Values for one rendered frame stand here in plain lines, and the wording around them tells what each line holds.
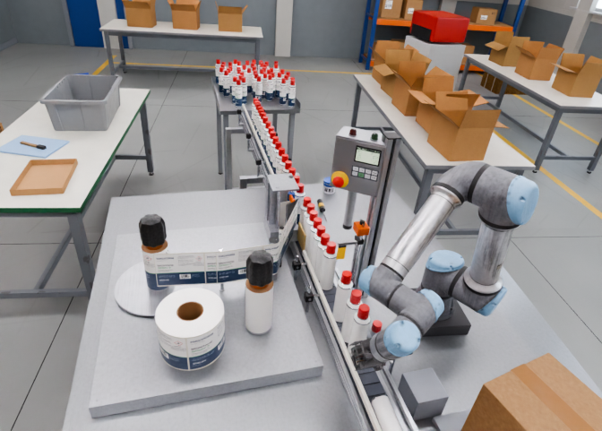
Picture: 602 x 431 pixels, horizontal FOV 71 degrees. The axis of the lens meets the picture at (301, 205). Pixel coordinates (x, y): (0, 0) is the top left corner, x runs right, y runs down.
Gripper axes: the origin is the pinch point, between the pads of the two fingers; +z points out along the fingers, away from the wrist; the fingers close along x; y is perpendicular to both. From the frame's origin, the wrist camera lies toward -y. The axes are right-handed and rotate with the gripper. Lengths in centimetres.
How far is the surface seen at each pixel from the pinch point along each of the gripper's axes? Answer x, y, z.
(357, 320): -10.2, 2.1, -6.9
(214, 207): -88, 36, 62
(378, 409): 13.9, 2.3, -6.6
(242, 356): -8.1, 35.6, 10.8
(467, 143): -129, -135, 77
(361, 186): -51, -7, -15
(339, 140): -63, 0, -25
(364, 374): 4.0, 0.2, 3.9
